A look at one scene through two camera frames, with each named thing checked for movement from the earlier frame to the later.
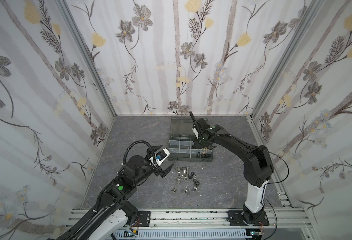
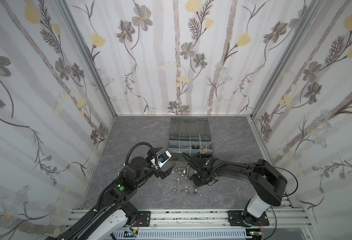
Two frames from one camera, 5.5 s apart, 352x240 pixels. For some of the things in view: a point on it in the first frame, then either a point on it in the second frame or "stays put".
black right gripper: (200, 137) -> (200, 167)
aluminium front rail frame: (285, 217) stays put
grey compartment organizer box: (181, 140) stays put
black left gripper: (163, 173) stays put
